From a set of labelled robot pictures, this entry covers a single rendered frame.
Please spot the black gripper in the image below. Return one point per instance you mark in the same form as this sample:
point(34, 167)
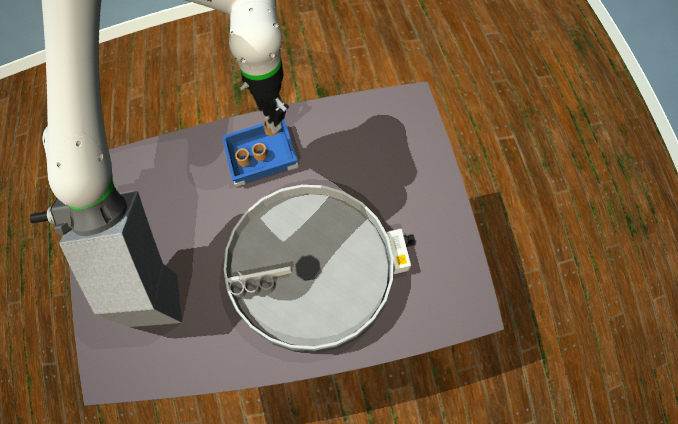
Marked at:
point(272, 101)

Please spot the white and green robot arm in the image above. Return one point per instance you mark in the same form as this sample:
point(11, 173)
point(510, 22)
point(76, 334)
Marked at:
point(78, 159)

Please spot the blue open crate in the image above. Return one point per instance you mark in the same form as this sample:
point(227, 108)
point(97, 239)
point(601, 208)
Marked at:
point(280, 152)

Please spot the bronze bushing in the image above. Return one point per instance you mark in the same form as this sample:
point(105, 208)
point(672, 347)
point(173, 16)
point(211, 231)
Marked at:
point(240, 153)
point(257, 147)
point(268, 130)

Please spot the grey metal ring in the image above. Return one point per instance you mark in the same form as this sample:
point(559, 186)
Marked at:
point(263, 278)
point(231, 288)
point(246, 283)

